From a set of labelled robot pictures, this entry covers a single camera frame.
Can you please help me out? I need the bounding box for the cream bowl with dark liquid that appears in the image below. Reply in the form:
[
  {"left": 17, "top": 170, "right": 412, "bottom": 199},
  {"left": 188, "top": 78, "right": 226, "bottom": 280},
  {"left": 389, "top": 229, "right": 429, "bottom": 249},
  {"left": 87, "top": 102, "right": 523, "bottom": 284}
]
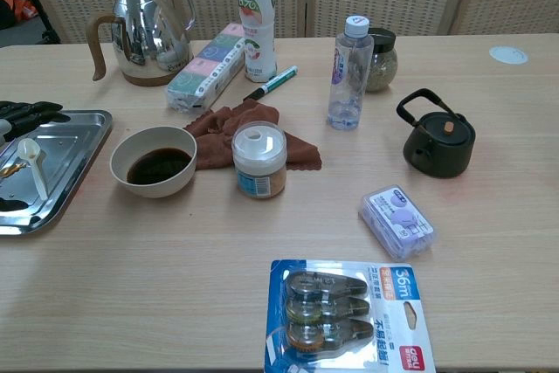
[{"left": 108, "top": 126, "right": 198, "bottom": 199}]

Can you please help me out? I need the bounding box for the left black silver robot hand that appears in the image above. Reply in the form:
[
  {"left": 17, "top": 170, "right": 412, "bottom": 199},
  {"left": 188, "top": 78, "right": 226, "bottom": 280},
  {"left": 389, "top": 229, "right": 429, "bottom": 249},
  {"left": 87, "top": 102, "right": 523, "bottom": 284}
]
[{"left": 0, "top": 100, "right": 71, "bottom": 143}]

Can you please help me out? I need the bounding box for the purple floss pick box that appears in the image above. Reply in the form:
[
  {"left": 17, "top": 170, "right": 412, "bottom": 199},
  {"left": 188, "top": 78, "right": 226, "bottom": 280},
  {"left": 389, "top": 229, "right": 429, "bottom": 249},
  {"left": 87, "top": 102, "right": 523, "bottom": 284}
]
[{"left": 358, "top": 184, "right": 438, "bottom": 260}]

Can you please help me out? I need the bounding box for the clear plastic water bottle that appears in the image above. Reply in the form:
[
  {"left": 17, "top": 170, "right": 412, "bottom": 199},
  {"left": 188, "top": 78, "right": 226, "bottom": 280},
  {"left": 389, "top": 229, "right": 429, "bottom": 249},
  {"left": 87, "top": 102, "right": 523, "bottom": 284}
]
[{"left": 327, "top": 14, "right": 376, "bottom": 131}]

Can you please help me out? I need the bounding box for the multicolour tissue pack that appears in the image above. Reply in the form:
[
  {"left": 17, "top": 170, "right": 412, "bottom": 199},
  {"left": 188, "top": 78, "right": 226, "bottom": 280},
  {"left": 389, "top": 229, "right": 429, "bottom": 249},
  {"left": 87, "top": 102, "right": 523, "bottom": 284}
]
[{"left": 164, "top": 22, "right": 246, "bottom": 115}]

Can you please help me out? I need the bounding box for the black lid glass jar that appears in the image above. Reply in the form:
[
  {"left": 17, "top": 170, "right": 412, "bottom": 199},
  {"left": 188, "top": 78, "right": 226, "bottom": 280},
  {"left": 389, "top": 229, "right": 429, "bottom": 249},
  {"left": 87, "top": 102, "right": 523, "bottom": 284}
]
[{"left": 364, "top": 27, "right": 399, "bottom": 93}]

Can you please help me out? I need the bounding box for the white plastic spoon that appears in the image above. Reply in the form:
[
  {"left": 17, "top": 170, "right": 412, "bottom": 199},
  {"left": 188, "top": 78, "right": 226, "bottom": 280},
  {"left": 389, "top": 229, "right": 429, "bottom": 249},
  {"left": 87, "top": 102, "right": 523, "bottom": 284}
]
[{"left": 17, "top": 137, "right": 48, "bottom": 201}]

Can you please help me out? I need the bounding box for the white lid seasoning jar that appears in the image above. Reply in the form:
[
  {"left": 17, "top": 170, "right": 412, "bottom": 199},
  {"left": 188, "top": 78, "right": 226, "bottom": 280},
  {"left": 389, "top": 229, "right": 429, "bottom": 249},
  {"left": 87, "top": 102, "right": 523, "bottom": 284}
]
[{"left": 231, "top": 120, "right": 288, "bottom": 199}]

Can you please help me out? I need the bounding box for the orange background object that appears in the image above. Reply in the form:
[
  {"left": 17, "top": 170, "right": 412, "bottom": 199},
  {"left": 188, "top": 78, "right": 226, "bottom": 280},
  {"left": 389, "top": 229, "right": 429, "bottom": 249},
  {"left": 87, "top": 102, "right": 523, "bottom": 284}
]
[{"left": 0, "top": 0, "right": 38, "bottom": 31}]

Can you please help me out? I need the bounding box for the steel gooseneck kettle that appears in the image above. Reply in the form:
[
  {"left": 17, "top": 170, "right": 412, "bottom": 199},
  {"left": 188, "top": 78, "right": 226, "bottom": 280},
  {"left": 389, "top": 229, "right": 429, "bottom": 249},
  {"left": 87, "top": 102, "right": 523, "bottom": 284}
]
[{"left": 85, "top": 0, "right": 198, "bottom": 87}]

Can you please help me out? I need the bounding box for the yellow cap drink bottle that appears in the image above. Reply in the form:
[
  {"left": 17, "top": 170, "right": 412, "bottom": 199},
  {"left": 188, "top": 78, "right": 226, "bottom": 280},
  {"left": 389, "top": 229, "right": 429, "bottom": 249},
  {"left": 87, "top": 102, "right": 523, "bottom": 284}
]
[{"left": 238, "top": 0, "right": 279, "bottom": 84}]

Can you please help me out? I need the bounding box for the black teapot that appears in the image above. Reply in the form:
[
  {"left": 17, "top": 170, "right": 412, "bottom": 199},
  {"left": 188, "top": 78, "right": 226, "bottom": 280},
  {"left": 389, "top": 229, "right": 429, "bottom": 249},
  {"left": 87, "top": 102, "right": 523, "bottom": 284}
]
[{"left": 396, "top": 87, "right": 477, "bottom": 179}]

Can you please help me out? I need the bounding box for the white black marker pen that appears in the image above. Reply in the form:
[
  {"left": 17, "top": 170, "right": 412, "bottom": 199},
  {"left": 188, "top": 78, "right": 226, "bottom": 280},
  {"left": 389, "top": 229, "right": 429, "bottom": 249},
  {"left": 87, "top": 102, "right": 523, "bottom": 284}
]
[{"left": 243, "top": 65, "right": 300, "bottom": 102}]

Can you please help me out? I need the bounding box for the brown cloth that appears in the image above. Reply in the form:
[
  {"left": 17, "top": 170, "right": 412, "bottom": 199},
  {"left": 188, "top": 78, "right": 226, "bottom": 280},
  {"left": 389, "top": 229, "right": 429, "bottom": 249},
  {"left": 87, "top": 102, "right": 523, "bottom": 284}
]
[{"left": 183, "top": 99, "right": 323, "bottom": 172}]

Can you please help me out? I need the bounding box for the blue correction tape pack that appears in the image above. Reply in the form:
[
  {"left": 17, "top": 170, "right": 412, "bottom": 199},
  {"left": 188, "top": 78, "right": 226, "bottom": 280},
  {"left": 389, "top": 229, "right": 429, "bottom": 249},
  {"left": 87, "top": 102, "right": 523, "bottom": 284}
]
[{"left": 263, "top": 259, "right": 438, "bottom": 373}]

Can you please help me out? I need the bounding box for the silver metal tray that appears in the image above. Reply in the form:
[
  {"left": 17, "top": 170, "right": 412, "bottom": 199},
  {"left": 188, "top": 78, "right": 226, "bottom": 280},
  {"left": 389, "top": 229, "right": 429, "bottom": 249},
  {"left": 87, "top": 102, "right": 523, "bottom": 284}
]
[{"left": 0, "top": 109, "right": 114, "bottom": 237}]

